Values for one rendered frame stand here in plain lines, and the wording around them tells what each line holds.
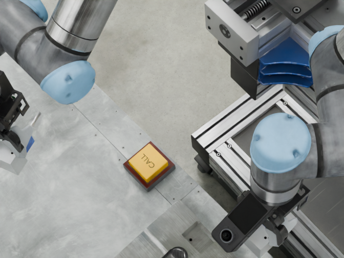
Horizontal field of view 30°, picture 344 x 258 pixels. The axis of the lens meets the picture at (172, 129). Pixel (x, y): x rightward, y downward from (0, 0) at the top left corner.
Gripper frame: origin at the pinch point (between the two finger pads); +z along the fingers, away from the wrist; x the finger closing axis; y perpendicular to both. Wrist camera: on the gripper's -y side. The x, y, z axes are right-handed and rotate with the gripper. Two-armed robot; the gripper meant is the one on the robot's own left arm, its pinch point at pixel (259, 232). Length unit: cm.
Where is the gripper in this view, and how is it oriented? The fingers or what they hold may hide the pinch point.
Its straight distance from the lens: 116.1
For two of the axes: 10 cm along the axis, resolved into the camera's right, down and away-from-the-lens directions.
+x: -6.6, -6.4, 3.9
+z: 0.8, 4.6, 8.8
